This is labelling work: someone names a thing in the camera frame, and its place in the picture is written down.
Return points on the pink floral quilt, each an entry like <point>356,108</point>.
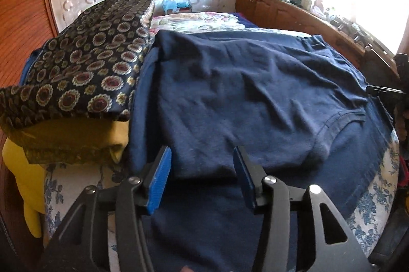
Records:
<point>191,19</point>

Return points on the pink figurine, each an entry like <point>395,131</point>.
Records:
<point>318,7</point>

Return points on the small black tripod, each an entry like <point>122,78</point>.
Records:
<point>361,35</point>
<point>345,25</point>

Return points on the yellow cloth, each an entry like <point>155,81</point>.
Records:
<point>64,134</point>

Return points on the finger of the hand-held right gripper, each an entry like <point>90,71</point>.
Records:
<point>382,90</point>

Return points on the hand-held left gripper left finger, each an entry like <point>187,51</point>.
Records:
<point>158,182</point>

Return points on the navy printed T-shirt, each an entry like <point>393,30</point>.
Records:
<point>239,93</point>

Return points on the blue floral bed sheet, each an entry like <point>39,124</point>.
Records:
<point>374,214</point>

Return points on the long wooden cabinet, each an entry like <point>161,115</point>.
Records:
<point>281,13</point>

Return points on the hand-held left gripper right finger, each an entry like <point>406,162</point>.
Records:
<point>247,185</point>

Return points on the dark medallion-patterned folded cloth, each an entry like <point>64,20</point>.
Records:
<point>89,67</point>

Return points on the small cardboard box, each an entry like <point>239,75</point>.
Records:
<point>185,10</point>

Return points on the dark chair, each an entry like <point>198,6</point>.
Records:
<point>380,70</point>

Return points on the navy blanket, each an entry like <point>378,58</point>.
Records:
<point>242,19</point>

